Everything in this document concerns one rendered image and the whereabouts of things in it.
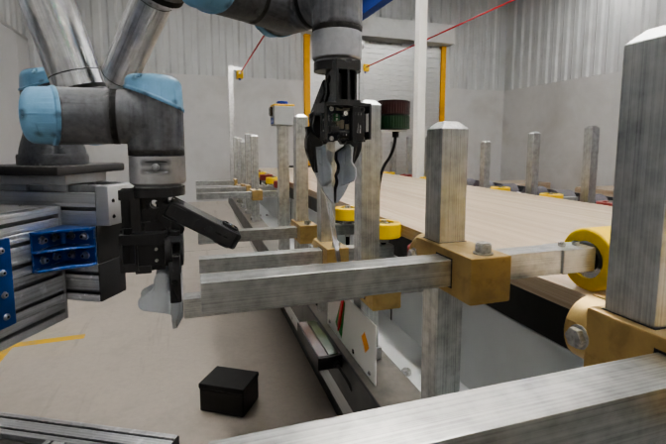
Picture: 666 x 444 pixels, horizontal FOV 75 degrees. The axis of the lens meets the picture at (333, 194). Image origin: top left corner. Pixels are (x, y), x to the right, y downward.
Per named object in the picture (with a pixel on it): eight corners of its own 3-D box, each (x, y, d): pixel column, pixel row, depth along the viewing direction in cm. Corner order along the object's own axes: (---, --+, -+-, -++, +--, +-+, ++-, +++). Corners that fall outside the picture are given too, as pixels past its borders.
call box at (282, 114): (274, 127, 142) (274, 103, 141) (270, 128, 149) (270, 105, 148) (294, 127, 144) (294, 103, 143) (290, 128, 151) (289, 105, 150)
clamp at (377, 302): (373, 311, 69) (373, 280, 68) (344, 285, 82) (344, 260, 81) (404, 307, 71) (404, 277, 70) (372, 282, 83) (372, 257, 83)
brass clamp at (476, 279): (465, 307, 44) (466, 259, 43) (403, 271, 57) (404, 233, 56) (514, 300, 46) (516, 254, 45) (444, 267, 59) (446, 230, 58)
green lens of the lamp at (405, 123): (384, 128, 73) (384, 114, 72) (370, 129, 78) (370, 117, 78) (415, 128, 74) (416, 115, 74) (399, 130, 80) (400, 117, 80)
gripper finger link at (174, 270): (169, 295, 64) (166, 238, 63) (182, 294, 65) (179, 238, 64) (167, 307, 60) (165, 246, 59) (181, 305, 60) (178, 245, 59)
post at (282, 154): (278, 258, 149) (277, 125, 144) (276, 254, 153) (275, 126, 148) (291, 256, 150) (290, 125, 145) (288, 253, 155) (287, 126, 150)
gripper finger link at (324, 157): (323, 207, 63) (323, 144, 62) (313, 202, 69) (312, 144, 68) (344, 206, 64) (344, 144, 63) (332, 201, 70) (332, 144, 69)
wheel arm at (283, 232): (198, 248, 111) (197, 231, 111) (198, 245, 115) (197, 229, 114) (356, 237, 125) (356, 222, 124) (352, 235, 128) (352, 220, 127)
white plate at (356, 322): (373, 386, 69) (374, 326, 68) (326, 323, 94) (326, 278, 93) (376, 386, 69) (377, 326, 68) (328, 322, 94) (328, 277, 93)
